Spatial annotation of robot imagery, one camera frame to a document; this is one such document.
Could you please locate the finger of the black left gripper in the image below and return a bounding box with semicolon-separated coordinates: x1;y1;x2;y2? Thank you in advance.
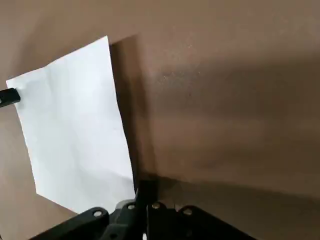
0;87;21;109

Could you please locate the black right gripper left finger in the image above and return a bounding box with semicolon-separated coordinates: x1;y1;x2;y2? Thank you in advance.
28;179;149;240

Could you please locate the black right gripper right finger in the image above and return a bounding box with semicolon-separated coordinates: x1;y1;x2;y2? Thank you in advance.
147;179;256;240

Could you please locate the white A4 paper sheet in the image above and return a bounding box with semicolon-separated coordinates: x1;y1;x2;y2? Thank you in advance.
6;35;137;215

